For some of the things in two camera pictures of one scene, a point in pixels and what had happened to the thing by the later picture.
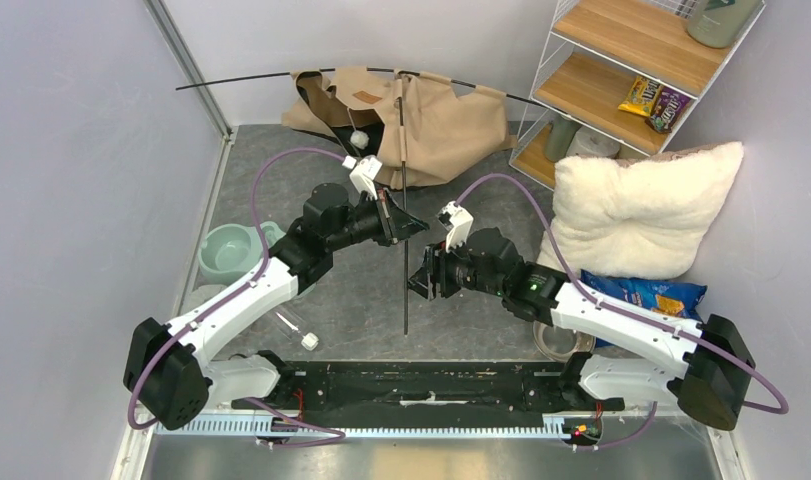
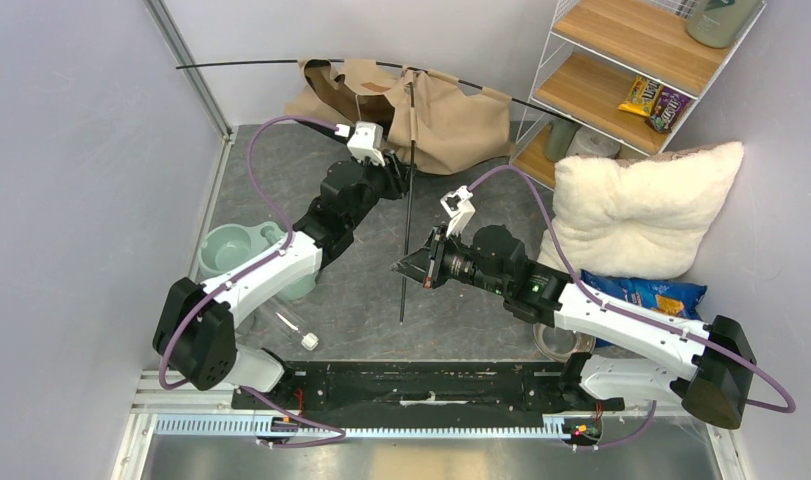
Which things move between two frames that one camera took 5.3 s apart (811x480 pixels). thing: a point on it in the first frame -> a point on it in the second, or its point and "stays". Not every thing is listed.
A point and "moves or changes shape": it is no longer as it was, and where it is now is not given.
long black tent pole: (405, 234) moves or changes shape
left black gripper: (389, 216) -> (394, 174)
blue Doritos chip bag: (677, 299) stays
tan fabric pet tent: (417, 125) stays
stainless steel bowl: (560, 344) stays
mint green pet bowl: (231, 253) stays
